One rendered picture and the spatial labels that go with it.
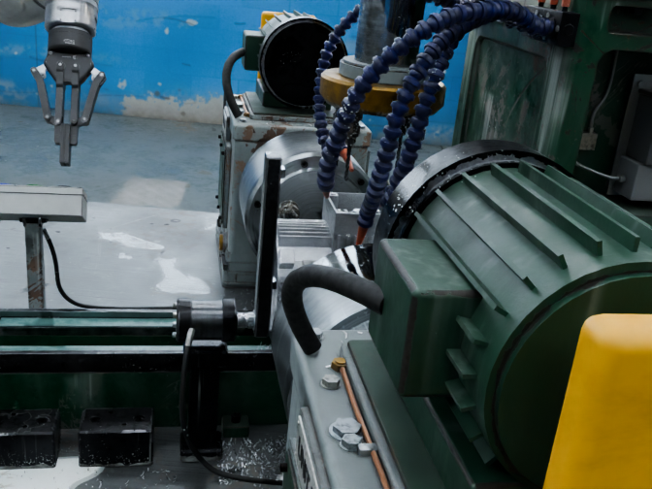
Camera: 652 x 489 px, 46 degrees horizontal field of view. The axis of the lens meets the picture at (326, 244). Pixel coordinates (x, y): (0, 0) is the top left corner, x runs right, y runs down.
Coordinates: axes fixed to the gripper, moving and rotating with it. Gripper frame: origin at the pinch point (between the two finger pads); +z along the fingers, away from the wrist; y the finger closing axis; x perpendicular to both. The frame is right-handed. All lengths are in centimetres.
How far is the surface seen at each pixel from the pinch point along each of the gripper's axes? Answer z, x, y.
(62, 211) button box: 12.3, -3.5, 0.4
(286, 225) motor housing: 17.0, -25.1, 35.4
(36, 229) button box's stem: 15.0, 0.0, -4.2
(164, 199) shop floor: -52, 329, 13
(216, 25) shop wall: -227, 475, 49
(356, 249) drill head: 23, -47, 41
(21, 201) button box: 10.8, -3.5, -6.1
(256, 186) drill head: 7.1, -4.9, 33.0
